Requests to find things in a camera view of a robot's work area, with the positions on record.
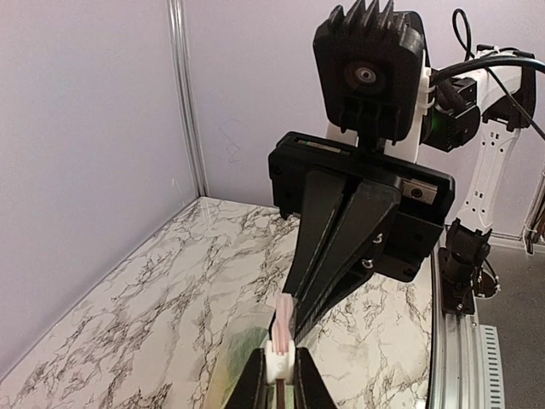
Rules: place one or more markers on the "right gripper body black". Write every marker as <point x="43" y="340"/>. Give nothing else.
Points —
<point x="426" y="196"/>

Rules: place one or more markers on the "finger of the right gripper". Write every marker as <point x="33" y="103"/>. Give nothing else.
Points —
<point x="322" y="198"/>
<point x="362" y="223"/>

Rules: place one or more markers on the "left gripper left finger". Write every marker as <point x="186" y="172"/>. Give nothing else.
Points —
<point x="252" y="389"/>

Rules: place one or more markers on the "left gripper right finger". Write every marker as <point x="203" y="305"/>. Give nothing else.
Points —
<point x="309" y="388"/>

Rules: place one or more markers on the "clear zip top bag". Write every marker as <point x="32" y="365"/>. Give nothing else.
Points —
<point x="257" y="326"/>

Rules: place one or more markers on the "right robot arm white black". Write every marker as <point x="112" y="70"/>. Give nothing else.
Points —
<point x="481" y="97"/>

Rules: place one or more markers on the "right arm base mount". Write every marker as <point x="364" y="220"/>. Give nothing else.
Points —
<point x="462" y="283"/>

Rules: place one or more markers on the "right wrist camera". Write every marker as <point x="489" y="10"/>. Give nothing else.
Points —
<point x="375" y="77"/>

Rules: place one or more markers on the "front aluminium rail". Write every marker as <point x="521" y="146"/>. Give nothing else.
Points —
<point x="466" y="362"/>

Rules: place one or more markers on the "right aluminium frame post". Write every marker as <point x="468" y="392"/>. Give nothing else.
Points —
<point x="181" y="60"/>

